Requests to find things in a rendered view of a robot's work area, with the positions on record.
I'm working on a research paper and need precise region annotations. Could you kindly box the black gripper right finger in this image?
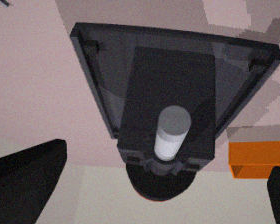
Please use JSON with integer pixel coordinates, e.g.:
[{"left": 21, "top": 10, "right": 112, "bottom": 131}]
[{"left": 266, "top": 167, "right": 280, "bottom": 224}]

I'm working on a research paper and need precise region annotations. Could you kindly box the orange rectangular tray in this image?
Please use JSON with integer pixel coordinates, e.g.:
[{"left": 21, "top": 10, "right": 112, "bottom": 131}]
[{"left": 228, "top": 141, "right": 280, "bottom": 180}]

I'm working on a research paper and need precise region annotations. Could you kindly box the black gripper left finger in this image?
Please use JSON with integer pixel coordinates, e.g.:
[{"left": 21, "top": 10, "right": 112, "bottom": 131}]
[{"left": 0, "top": 139, "right": 67, "bottom": 224}]

